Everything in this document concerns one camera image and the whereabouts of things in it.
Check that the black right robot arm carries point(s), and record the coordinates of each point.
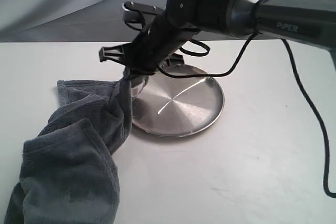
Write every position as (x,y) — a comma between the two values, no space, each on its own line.
(310,22)

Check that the round stainless steel plate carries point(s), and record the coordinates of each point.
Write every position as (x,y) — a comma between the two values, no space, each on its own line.
(171,107)

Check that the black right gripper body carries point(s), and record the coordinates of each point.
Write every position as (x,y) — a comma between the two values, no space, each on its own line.
(150,47)

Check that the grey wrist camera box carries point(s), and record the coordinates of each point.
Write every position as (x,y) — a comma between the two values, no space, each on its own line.
(134,12)

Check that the blue-grey fleece towel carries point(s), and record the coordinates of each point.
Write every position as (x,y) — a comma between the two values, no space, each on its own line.
(68,174)

